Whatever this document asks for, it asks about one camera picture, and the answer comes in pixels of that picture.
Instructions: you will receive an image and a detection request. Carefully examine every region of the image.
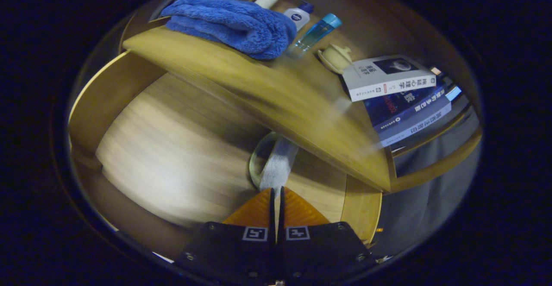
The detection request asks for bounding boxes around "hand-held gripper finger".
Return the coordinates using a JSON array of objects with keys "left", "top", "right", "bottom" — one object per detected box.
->
[
  {"left": 175, "top": 187, "right": 276, "bottom": 284},
  {"left": 279, "top": 186, "right": 376, "bottom": 283}
]

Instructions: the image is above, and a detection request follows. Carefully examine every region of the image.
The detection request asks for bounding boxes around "wooden drawer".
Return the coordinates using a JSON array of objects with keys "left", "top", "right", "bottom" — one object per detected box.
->
[{"left": 68, "top": 51, "right": 383, "bottom": 261}]

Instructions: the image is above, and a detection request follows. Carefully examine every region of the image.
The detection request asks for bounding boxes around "wooden countertop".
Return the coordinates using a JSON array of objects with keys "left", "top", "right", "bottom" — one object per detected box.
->
[{"left": 122, "top": 26, "right": 393, "bottom": 192}]

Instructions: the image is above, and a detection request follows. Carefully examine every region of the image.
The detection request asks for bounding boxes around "wooden cabinet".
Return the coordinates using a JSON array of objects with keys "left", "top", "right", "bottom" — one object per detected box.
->
[{"left": 119, "top": 0, "right": 483, "bottom": 194}]

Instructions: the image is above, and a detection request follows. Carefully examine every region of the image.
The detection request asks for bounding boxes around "light blue book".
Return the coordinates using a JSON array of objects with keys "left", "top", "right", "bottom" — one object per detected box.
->
[{"left": 377, "top": 87, "right": 462, "bottom": 148}]

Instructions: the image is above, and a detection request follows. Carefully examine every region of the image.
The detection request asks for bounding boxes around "dark blue book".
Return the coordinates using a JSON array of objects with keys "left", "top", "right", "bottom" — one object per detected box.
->
[{"left": 364, "top": 84, "right": 447, "bottom": 133}]

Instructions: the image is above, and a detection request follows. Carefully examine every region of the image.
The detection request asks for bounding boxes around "cream lidded teacup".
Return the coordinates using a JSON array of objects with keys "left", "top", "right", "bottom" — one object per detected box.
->
[{"left": 317, "top": 44, "right": 353, "bottom": 74}]

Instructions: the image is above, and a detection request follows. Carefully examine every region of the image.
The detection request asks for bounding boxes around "white book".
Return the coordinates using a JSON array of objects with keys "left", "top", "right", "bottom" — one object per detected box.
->
[{"left": 342, "top": 54, "right": 437, "bottom": 102}]

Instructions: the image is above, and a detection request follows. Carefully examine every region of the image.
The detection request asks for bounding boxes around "clear blue bottle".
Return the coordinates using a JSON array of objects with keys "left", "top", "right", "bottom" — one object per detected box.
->
[{"left": 293, "top": 13, "right": 342, "bottom": 53}]

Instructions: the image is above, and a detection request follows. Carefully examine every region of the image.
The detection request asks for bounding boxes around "folded blue towel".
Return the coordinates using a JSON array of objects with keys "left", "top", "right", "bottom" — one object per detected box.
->
[{"left": 160, "top": 0, "right": 298, "bottom": 60}]

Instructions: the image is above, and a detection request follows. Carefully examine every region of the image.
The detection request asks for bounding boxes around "white bottle with blue cap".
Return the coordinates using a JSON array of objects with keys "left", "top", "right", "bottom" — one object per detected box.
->
[{"left": 283, "top": 1, "right": 315, "bottom": 31}]

